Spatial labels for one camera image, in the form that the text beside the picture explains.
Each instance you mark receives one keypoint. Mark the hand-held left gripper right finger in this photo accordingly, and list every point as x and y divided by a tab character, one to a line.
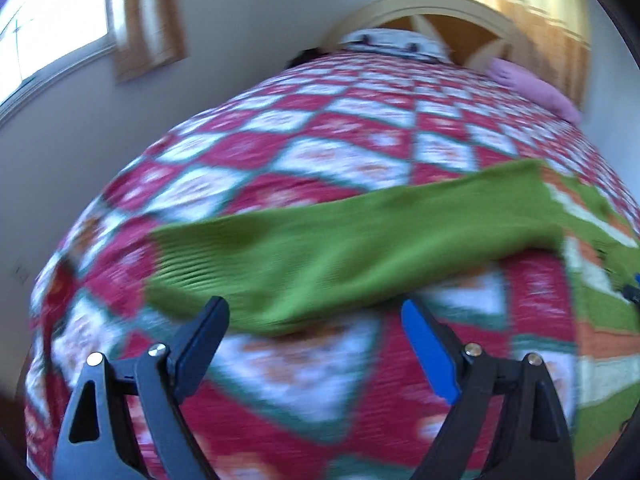
429	355

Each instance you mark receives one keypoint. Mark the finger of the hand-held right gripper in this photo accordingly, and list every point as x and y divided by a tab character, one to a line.
632	291

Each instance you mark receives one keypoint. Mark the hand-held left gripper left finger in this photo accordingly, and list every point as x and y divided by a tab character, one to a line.
196	347

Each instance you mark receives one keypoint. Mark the green striped knit sweater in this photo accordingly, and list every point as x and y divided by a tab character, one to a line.
325	250

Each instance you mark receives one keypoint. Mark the pink pillow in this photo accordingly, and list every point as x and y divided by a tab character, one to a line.
530	85

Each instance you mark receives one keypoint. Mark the red checked quilt blanket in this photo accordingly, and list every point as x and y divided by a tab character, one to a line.
350	125

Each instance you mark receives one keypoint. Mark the tan curtain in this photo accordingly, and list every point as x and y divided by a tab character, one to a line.
545	15
145	20

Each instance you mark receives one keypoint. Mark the dark cloth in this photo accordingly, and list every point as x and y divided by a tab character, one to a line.
306	57

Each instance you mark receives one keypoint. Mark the white printed pillow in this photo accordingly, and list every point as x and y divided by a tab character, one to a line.
395	42

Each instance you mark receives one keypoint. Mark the cream wooden headboard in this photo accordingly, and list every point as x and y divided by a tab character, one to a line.
425	4

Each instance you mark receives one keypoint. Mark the white framed window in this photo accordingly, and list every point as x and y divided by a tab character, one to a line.
55	20

